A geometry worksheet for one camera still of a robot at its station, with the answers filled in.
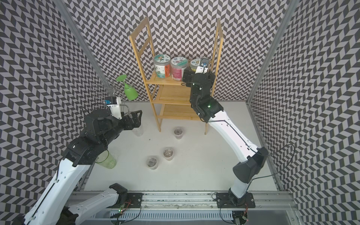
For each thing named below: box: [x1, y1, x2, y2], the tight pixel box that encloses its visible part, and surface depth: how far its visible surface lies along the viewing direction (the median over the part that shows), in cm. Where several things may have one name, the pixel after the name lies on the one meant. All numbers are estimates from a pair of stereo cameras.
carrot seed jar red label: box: [153, 53, 172, 79], surface depth 66 cm
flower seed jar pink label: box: [170, 56, 189, 82], surface depth 64 cm
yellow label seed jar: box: [190, 58, 201, 72], surface depth 63 cm
